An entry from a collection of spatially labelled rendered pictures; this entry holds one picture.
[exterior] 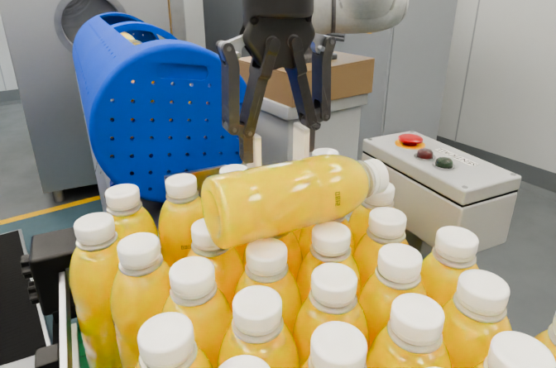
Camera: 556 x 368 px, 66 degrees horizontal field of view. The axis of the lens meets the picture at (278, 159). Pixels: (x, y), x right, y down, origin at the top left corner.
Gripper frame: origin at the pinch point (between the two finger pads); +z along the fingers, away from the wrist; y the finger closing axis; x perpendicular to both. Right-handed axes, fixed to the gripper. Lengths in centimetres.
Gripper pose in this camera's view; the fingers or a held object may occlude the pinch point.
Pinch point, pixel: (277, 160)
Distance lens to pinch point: 51.5
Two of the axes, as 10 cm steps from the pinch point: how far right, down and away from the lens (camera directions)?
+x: 4.3, 3.5, -8.3
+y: -9.0, 1.7, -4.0
